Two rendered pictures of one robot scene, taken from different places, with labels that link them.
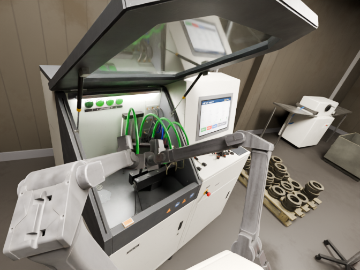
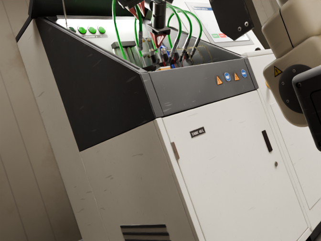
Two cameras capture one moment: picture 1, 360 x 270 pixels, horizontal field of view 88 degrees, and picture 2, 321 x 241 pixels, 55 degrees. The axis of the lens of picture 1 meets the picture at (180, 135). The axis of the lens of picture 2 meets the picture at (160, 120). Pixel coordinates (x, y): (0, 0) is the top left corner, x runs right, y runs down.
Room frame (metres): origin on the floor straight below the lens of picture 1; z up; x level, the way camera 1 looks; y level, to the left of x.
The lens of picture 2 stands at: (-0.54, 0.09, 0.73)
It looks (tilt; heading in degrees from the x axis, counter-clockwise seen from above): 3 degrees up; 7
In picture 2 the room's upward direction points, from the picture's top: 20 degrees counter-clockwise
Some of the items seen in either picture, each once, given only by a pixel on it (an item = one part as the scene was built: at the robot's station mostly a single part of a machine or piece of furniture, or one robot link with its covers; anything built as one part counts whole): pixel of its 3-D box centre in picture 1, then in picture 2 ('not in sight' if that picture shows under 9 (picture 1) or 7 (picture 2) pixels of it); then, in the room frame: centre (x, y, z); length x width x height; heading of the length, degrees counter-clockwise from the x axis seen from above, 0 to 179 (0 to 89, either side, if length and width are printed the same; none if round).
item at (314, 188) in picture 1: (275, 177); not in sight; (2.31, -1.55, 0.21); 1.16 x 0.82 x 0.42; 34
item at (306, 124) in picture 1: (308, 122); not in sight; (4.26, -2.83, 0.56); 2.42 x 0.60 x 1.13; 123
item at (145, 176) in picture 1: (153, 176); not in sight; (0.99, 0.11, 0.91); 0.34 x 0.10 x 0.15; 139
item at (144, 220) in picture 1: (159, 211); (207, 83); (0.74, 0.01, 0.87); 0.62 x 0.04 x 0.16; 139
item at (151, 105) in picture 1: (151, 120); (149, 55); (1.25, 0.24, 1.20); 0.13 x 0.03 x 0.31; 139
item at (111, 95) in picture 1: (123, 94); (102, 19); (1.07, 0.39, 1.43); 0.54 x 0.03 x 0.02; 139
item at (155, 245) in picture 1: (151, 252); (245, 181); (0.73, 0.00, 0.44); 0.65 x 0.02 x 0.68; 139
